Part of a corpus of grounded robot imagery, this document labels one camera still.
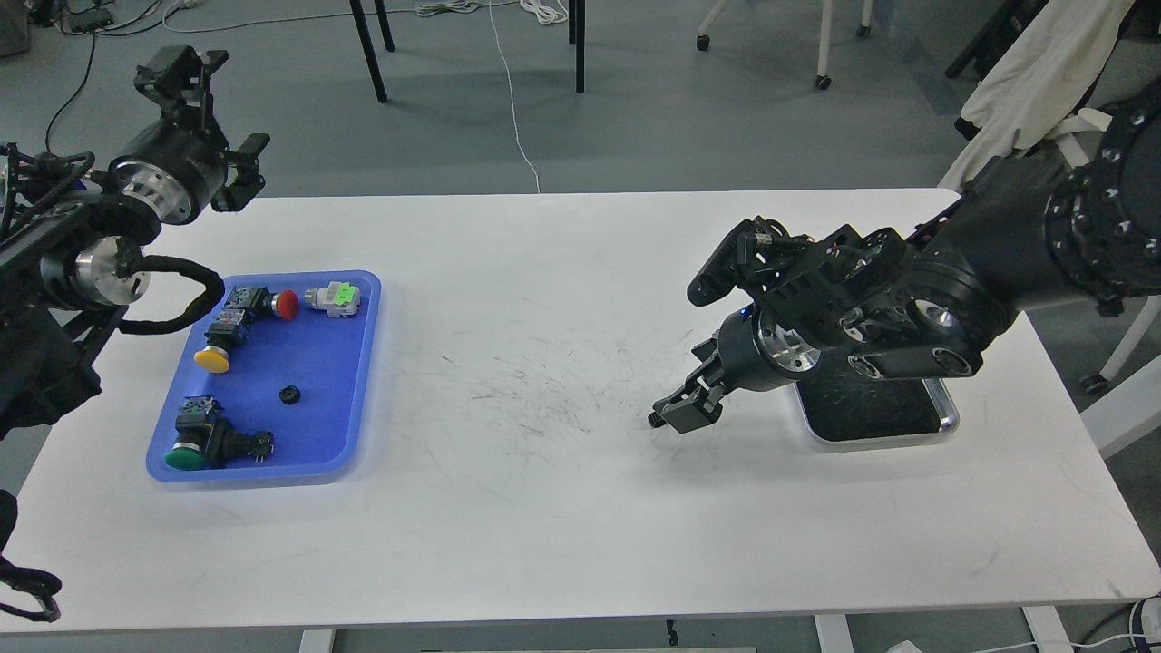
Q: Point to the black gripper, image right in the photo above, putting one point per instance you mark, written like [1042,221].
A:
[749,351]

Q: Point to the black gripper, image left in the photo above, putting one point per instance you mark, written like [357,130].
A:
[180,167]

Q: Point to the small black gear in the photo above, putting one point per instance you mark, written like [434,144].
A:
[289,395]

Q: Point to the black robot arm, image right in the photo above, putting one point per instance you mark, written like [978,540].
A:
[1025,234]

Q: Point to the silver metal tray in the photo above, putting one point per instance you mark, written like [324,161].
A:
[849,413]

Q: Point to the blue plastic tray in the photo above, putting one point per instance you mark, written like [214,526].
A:
[327,358]

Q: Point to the black table leg left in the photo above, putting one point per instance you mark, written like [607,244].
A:
[365,39]

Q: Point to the black table leg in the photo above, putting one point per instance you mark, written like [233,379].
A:
[576,30]
[365,39]

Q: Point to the grey green connector block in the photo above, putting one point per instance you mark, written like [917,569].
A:
[338,299]

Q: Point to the white rolling stand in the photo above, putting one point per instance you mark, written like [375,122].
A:
[822,81]

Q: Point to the black table leg right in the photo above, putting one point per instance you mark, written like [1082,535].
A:
[576,30]

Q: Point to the beige cloth on chair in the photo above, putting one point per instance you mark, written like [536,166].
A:
[1038,81]

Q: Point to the red push button switch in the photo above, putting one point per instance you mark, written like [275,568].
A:
[256,302]

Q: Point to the yellow push button switch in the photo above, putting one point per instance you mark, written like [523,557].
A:
[228,330]

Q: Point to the green push button switch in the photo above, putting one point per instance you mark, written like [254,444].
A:
[206,439]

